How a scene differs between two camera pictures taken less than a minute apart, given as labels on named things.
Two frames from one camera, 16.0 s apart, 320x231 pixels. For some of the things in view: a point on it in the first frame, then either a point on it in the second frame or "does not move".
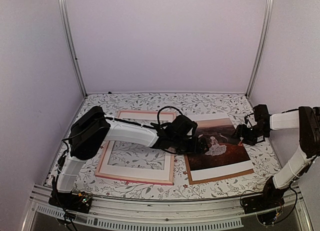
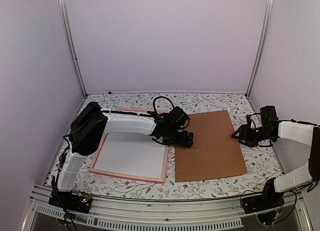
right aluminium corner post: x=265 y=25 does not move
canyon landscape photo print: x=223 y=148 → x=132 y=153
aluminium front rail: x=132 y=211 does not move
